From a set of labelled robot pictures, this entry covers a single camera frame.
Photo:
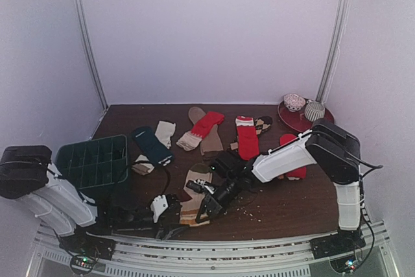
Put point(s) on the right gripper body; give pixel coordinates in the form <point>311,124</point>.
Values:
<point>213,204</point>

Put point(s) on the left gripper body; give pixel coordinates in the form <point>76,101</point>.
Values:
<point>120,226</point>

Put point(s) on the beige brown striped long sock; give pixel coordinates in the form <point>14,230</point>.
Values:
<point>190,208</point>

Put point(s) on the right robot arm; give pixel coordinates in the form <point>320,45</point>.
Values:
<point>334,150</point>

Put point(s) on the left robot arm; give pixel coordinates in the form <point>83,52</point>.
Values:
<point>29,176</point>

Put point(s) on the long red sock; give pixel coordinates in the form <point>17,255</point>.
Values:
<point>248,143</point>

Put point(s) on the tan brown sock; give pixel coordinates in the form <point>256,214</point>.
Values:
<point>211,145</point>

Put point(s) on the red and cream sock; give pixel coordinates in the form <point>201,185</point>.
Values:
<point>192,138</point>

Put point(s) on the argyle patterned sock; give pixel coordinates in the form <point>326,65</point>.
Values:
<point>262,124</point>

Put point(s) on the dark green compartment tray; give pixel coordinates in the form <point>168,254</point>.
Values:
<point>95,165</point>

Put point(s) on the dark teal sock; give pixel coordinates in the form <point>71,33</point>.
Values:
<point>156,152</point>

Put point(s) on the short red sock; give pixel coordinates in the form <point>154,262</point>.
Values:
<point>299,173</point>

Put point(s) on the cream white sock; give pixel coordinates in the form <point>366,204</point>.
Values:
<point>164,132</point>

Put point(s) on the red round plate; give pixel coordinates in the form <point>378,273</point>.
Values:
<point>297,121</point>

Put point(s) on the patterned small bowl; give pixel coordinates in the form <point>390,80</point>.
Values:
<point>294,102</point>

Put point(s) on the striped ceramic cup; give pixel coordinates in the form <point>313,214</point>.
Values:
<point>314,110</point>

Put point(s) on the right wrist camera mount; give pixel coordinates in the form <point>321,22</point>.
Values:
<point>201,186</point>

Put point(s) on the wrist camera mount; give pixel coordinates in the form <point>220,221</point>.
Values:
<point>158,206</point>
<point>201,186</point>

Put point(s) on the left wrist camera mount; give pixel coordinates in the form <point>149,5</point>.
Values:
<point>158,206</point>

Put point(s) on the right aluminium corner post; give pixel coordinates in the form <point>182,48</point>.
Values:
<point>334,51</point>

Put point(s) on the aluminium corner post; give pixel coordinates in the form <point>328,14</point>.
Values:
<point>88,50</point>
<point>334,51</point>

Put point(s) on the left aluminium corner post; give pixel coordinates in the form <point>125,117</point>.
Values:
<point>88,50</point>

